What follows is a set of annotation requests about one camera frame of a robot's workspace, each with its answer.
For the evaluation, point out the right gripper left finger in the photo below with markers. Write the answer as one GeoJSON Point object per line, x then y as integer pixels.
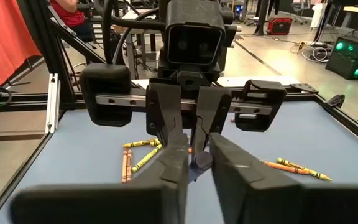
{"type": "Point", "coordinates": [104, 205]}

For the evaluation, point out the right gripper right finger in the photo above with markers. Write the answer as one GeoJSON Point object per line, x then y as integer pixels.
{"type": "Point", "coordinates": [291, 205]}

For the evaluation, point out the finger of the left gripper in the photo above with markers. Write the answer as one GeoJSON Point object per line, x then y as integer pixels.
{"type": "Point", "coordinates": [165, 109]}
{"type": "Point", "coordinates": [211, 109]}

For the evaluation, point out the dark blue crayon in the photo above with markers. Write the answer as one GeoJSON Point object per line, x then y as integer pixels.
{"type": "Point", "coordinates": [202, 161]}

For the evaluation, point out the yellow crayon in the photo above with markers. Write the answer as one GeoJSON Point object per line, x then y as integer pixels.
{"type": "Point", "coordinates": [306, 170]}
{"type": "Point", "coordinates": [146, 158]}
{"type": "Point", "coordinates": [155, 143]}
{"type": "Point", "coordinates": [138, 143]}

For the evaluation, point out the orange crayon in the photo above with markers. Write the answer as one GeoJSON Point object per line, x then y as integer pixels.
{"type": "Point", "coordinates": [284, 167]}
{"type": "Point", "coordinates": [124, 166]}
{"type": "Point", "coordinates": [129, 166]}

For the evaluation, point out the person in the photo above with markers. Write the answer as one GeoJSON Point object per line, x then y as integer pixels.
{"type": "Point", "coordinates": [68, 15]}

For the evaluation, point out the red tool case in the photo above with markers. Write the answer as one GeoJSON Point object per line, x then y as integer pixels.
{"type": "Point", "coordinates": [279, 26]}

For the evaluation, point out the red curtain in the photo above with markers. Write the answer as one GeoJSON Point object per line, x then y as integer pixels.
{"type": "Point", "coordinates": [2, 37]}

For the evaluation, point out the computer with green fans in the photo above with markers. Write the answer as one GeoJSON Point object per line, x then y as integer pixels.
{"type": "Point", "coordinates": [350, 59]}

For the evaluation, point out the black diagonal frame brace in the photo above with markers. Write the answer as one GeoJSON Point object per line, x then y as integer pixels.
{"type": "Point", "coordinates": [79, 40]}

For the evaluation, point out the silver aluminium rail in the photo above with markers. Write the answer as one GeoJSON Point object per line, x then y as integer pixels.
{"type": "Point", "coordinates": [52, 102]}

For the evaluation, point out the black frame upright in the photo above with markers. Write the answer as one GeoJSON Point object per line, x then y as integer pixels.
{"type": "Point", "coordinates": [47, 62]}

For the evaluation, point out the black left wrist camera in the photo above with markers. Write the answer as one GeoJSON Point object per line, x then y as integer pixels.
{"type": "Point", "coordinates": [194, 43]}

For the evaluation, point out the black aluminium table frame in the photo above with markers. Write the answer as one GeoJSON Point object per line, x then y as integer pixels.
{"type": "Point", "coordinates": [26, 101]}

